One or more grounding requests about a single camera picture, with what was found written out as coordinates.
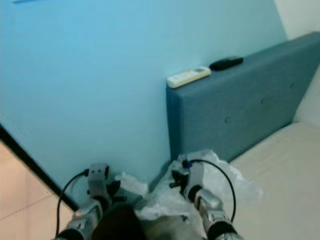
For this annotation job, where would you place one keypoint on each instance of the black remote control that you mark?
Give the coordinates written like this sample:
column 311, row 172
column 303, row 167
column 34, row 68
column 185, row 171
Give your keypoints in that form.
column 226, row 63

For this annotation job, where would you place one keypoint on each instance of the cream sheeted mattress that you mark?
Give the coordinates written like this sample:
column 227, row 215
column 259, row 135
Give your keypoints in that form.
column 285, row 185

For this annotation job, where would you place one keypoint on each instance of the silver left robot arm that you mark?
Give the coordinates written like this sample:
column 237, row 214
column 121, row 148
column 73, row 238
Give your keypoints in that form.
column 85, row 217

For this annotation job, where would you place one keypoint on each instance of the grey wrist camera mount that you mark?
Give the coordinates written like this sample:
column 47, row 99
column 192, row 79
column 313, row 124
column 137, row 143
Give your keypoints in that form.
column 99, row 172
column 196, row 176

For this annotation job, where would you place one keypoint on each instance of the large clear plastic bag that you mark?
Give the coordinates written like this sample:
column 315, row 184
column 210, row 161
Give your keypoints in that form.
column 160, row 200

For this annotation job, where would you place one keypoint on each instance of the black door frame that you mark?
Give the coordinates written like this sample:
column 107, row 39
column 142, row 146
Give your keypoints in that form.
column 35, row 167

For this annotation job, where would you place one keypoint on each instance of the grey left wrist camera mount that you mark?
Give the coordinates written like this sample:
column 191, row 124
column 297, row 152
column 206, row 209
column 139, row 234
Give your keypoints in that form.
column 99, row 172

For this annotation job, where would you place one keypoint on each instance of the teal fabric bed frame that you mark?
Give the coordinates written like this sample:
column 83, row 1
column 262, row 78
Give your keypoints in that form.
column 235, row 110

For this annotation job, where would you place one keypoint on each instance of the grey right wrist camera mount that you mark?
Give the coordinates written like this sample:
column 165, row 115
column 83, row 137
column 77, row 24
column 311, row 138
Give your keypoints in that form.
column 196, row 176

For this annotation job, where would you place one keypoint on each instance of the white remote control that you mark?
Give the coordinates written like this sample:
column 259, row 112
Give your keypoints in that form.
column 189, row 77

